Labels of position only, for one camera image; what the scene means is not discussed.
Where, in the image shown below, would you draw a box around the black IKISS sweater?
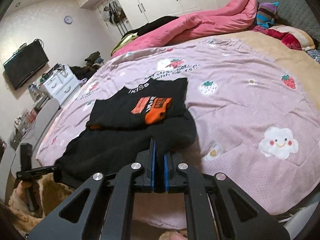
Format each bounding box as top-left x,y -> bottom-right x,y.
54,77 -> 197,188

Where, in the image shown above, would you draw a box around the green garment on bed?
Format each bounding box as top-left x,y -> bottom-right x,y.
111,33 -> 138,56

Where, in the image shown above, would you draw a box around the round wall clock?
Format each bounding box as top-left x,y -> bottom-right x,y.
64,16 -> 73,24

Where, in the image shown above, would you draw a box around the grey chair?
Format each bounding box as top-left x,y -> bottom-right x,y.
0,98 -> 60,204

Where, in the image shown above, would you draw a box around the pink strawberry print bedspread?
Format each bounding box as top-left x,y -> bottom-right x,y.
36,38 -> 319,215

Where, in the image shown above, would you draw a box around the grey padded headboard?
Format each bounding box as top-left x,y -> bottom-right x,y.
257,0 -> 319,46

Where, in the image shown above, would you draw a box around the black wall television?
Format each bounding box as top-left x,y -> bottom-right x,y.
3,39 -> 49,90

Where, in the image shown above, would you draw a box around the red patterned blanket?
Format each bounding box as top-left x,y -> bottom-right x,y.
252,24 -> 316,51

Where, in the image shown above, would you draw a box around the left hand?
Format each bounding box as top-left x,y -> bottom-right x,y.
16,181 -> 33,200

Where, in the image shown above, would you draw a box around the black garment on bed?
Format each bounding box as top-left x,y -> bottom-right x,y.
123,16 -> 179,38

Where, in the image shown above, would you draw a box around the white drawer chest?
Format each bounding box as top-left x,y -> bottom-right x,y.
40,64 -> 80,106

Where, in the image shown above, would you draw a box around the hanging bags on door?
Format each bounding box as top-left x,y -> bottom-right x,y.
101,0 -> 126,27

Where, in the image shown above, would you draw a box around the dark clothes pile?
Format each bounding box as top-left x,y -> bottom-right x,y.
70,51 -> 104,80

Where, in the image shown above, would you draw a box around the pink quilted comforter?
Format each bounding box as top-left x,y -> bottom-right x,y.
112,0 -> 258,58

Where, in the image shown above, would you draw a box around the striped colourful pillow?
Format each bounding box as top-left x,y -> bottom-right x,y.
256,2 -> 279,29

